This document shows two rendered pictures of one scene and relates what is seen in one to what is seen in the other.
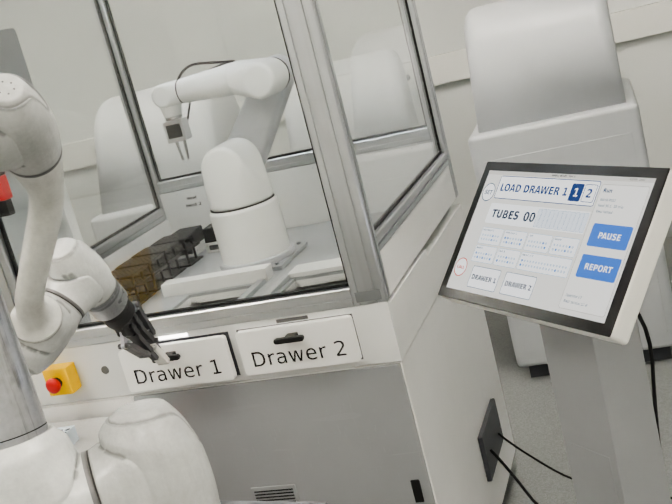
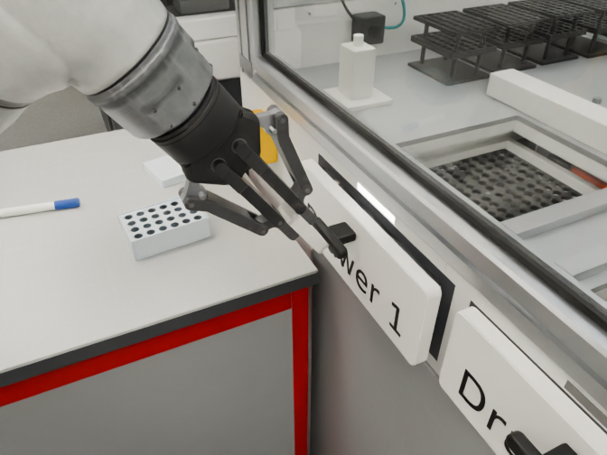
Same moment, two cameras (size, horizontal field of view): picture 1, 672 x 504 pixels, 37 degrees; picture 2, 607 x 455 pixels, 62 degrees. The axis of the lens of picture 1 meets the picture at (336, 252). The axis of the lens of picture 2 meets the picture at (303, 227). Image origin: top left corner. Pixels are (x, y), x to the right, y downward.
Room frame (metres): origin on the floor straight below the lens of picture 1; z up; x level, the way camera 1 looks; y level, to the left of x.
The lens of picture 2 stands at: (1.93, 0.15, 1.26)
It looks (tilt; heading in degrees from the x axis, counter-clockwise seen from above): 37 degrees down; 44
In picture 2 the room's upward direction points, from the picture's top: straight up
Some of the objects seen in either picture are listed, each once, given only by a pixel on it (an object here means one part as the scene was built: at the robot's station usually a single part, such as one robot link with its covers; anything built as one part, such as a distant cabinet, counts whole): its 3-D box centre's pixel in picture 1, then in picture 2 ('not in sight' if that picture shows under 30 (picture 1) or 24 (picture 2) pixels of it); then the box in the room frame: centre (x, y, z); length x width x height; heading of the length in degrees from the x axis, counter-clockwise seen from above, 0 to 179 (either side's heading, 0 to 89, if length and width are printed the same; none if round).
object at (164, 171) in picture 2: not in sight; (182, 164); (2.39, 0.93, 0.77); 0.13 x 0.09 x 0.02; 173
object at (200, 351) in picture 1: (176, 364); (355, 249); (2.32, 0.44, 0.87); 0.29 x 0.02 x 0.11; 70
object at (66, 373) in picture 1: (61, 379); (256, 137); (2.43, 0.75, 0.88); 0.07 x 0.05 x 0.07; 70
